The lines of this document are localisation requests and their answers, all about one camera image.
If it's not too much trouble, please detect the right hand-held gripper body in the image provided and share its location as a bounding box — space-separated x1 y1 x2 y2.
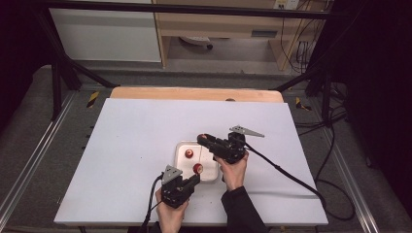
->
209 125 265 165

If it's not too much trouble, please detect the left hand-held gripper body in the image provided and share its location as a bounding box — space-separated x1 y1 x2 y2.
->
160 164 192 209

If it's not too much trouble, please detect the white square tray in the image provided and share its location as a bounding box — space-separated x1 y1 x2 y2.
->
173 140 221 183

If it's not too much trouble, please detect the person's left hand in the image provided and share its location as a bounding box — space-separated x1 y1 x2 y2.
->
154 187 190 233

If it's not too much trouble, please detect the person's right hand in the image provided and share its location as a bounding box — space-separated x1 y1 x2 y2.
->
213 151 250 192

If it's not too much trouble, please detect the wooden table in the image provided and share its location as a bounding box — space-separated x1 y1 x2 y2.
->
110 85 285 104

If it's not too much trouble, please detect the white table board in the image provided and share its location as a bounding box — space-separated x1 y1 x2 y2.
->
52 97 329 227

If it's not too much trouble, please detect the office chair base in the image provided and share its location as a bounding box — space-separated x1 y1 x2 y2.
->
179 35 215 50

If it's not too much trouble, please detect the light wooden desk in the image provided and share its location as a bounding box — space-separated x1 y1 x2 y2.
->
152 0 332 71

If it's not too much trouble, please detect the yellow black tape marker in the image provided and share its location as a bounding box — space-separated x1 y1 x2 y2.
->
86 90 100 109

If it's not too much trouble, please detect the white cabinet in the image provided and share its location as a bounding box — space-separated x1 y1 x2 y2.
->
48 8 162 63

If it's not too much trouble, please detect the white power strip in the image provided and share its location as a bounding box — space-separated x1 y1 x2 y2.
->
273 0 300 11

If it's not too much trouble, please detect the dark curtain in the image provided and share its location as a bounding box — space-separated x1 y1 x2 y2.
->
0 0 54 134
331 0 412 215

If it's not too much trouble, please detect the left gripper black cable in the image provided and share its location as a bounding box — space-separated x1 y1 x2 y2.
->
139 174 165 233

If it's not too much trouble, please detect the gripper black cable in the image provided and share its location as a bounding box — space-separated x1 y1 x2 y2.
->
243 124 357 222
139 174 165 233

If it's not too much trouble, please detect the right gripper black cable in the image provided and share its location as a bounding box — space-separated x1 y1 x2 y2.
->
243 124 357 222

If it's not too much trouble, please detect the black cable bundle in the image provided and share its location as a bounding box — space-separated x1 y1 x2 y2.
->
285 0 349 137

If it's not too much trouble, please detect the aluminium floor rail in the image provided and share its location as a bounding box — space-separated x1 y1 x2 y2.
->
0 91 80 213
319 125 381 233

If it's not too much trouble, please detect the black metal frame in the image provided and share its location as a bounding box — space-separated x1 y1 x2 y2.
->
32 0 344 121

